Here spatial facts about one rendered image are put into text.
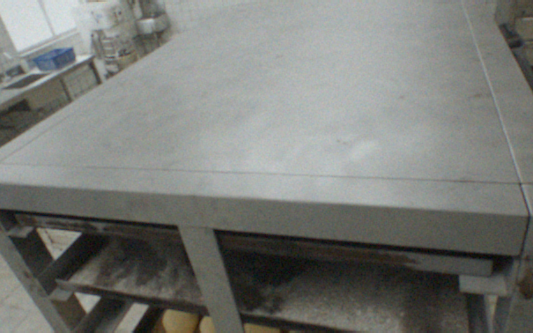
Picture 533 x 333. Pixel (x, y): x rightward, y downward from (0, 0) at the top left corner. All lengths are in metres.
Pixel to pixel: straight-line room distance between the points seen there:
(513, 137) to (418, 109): 0.08
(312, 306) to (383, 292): 0.07
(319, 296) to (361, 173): 0.16
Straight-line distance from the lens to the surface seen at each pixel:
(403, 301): 0.39
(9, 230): 0.46
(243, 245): 0.31
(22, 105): 5.14
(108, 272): 0.49
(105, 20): 5.75
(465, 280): 0.29
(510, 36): 2.30
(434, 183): 0.27
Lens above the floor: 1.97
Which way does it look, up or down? 32 degrees down
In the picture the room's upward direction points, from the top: 11 degrees counter-clockwise
